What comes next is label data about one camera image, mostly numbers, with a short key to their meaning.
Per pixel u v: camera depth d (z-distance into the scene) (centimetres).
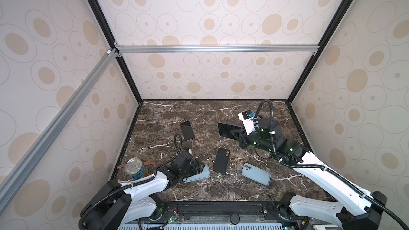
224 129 76
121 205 41
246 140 61
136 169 77
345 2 74
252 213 76
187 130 103
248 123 60
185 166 67
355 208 39
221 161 90
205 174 87
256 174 86
